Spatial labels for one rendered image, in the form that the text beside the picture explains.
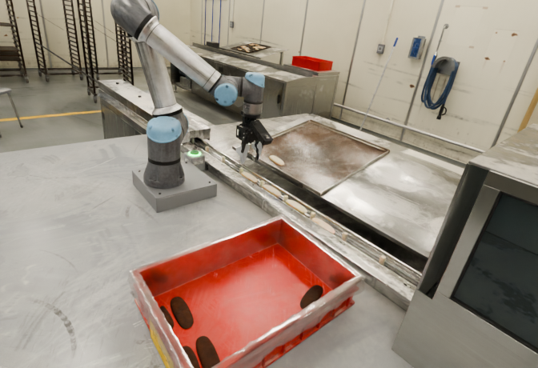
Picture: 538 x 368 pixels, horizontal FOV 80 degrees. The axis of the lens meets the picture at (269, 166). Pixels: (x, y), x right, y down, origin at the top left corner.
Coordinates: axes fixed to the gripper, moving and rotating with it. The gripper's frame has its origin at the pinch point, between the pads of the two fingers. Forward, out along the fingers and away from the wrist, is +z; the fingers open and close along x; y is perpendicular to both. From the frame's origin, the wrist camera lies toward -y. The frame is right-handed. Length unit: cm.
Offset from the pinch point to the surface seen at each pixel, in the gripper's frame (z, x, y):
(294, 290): 11, 28, -54
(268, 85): 21, -205, 210
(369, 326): 12, 21, -73
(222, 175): 8.2, 8.7, 7.6
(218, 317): 11, 49, -49
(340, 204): 4.9, -11.1, -39.2
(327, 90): 31, -309, 194
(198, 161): 5.9, 12.5, 20.8
